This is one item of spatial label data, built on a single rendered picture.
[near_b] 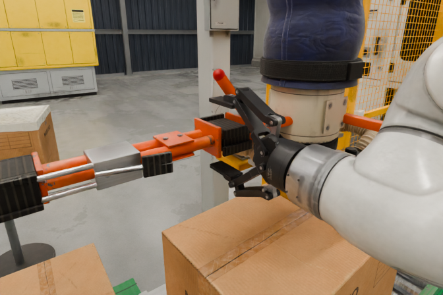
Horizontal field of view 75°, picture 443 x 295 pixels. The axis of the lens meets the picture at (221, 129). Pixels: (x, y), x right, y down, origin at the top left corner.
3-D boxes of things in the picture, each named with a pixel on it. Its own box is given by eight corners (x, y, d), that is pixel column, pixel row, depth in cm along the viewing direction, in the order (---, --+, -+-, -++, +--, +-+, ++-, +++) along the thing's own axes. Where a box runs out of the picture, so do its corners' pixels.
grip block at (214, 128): (225, 135, 64) (225, 110, 62) (255, 149, 56) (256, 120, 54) (192, 144, 59) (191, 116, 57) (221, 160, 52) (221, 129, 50)
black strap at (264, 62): (300, 67, 83) (301, 53, 82) (382, 76, 65) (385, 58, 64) (240, 73, 70) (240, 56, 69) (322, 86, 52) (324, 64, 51)
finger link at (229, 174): (242, 172, 54) (242, 176, 55) (221, 160, 60) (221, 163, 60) (231, 177, 53) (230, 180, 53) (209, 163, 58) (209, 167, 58)
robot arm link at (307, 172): (313, 233, 35) (277, 210, 39) (354, 207, 40) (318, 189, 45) (322, 165, 32) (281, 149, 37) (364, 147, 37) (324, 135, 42)
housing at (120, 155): (129, 163, 50) (126, 139, 49) (144, 178, 45) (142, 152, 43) (86, 174, 46) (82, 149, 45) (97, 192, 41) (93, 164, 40)
